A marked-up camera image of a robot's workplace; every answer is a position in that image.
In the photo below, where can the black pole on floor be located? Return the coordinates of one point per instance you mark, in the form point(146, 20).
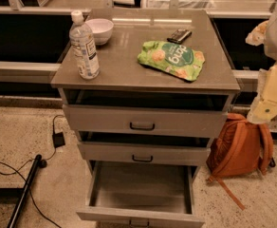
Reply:
point(24, 192)

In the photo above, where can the grey bottom drawer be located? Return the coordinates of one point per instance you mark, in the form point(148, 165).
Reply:
point(141, 195)

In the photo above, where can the grey drawer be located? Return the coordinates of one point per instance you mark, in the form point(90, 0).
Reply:
point(147, 113)
point(139, 148)
point(141, 195)

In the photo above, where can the orange backpack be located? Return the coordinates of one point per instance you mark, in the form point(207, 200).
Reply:
point(241, 148)

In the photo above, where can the white ceramic bowl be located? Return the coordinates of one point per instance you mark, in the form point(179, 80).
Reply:
point(102, 30)

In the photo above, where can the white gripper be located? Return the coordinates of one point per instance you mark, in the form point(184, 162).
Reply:
point(265, 105)

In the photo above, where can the grey top drawer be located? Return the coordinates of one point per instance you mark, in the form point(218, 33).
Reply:
point(147, 113)

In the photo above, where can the clear plastic water bottle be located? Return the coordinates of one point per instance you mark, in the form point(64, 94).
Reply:
point(84, 48)

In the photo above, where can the black power adapter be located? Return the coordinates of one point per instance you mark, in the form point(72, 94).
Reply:
point(58, 139)

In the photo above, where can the green snack bag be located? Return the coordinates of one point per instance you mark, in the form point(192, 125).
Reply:
point(177, 60)

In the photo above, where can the grey middle drawer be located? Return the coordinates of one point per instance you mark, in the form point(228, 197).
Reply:
point(139, 148)

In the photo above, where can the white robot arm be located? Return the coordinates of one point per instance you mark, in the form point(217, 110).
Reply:
point(270, 43)

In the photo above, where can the small black device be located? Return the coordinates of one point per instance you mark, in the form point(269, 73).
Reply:
point(179, 36)

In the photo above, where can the grey drawer cabinet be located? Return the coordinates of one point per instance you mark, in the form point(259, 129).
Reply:
point(121, 71)

